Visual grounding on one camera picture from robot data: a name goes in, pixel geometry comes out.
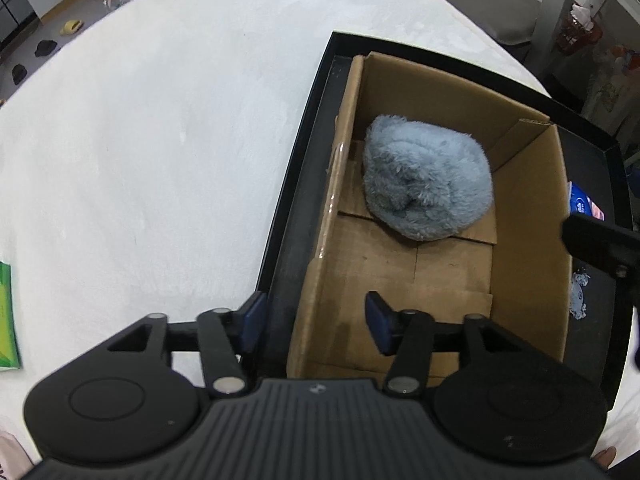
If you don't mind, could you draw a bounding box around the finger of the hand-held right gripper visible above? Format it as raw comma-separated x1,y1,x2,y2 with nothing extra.
561,212,640,311

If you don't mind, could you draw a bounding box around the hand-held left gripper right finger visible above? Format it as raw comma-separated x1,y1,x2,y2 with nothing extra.
365,291,558,395

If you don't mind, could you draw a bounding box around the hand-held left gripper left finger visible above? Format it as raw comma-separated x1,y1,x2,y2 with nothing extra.
106,291,268,395

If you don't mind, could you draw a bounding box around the blue tissue pack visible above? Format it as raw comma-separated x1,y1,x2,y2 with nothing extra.
567,181,606,222

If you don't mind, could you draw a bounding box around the small blue white plush toy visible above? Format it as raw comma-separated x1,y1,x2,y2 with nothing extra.
570,270,591,321

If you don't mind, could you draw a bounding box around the brown cardboard box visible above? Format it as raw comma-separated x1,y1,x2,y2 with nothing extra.
286,51,573,380

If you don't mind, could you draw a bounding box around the black tray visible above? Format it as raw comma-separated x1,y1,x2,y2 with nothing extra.
255,31,632,411

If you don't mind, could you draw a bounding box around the fluffy light blue plush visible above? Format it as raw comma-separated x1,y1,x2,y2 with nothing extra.
362,114,496,242

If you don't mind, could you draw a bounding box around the white printed cloth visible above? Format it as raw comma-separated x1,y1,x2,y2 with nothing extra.
582,45,640,136

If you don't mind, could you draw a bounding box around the orange plastic basket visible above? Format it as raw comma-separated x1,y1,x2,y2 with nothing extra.
557,4,603,53

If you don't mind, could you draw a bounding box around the grey metal table leg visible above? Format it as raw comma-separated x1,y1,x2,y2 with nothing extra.
530,0,583,56

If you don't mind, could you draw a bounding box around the green packet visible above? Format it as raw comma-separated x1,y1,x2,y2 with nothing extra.
0,261,22,372

